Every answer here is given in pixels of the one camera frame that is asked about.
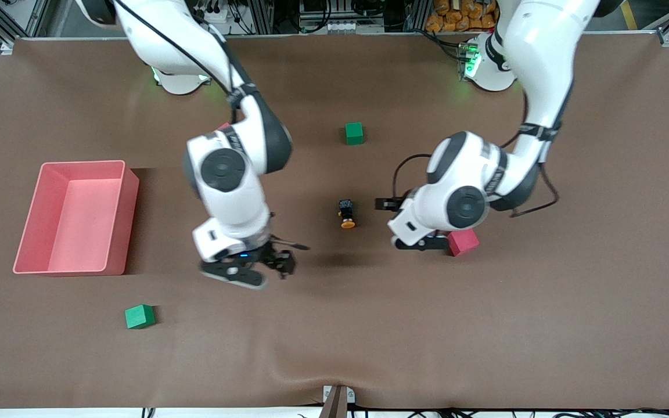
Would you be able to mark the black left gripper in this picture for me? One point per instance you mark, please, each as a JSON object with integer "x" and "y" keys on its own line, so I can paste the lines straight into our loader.
{"x": 391, "y": 204}

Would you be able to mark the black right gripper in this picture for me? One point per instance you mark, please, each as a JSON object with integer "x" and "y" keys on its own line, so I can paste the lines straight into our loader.
{"x": 273, "y": 259}

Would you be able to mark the orange capped black button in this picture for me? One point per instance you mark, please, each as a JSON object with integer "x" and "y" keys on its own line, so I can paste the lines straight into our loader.
{"x": 346, "y": 213}

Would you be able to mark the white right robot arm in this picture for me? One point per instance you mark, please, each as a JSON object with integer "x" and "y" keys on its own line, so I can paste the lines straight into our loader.
{"x": 224, "y": 174}

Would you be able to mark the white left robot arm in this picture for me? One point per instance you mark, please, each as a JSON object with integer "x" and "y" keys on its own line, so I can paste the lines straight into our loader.
{"x": 543, "y": 58}

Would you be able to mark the brown table mat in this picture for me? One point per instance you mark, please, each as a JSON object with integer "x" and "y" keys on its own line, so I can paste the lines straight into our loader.
{"x": 334, "y": 319}

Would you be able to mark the green foam cube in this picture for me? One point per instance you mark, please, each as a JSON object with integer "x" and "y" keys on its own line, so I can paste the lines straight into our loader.
{"x": 354, "y": 133}
{"x": 139, "y": 317}

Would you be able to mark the red foam cube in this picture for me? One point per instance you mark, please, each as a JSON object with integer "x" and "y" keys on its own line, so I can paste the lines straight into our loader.
{"x": 465, "y": 242}
{"x": 224, "y": 126}

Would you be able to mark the white connector strip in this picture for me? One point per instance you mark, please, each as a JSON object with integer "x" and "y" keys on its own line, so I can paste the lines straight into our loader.
{"x": 355, "y": 27}

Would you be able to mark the bag of orange items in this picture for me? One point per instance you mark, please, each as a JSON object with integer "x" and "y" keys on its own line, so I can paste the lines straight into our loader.
{"x": 459, "y": 17}

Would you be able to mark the pink plastic bin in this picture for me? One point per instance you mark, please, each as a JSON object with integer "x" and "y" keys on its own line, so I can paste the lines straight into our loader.
{"x": 79, "y": 215}

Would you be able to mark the white power strip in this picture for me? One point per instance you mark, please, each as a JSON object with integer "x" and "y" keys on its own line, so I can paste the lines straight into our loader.
{"x": 218, "y": 16}

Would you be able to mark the grey metal bracket plate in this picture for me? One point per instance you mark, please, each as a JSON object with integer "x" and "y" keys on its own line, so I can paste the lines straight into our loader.
{"x": 350, "y": 395}

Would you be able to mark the brown camera stand bar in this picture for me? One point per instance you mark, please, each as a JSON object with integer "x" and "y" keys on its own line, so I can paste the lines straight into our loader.
{"x": 334, "y": 406}

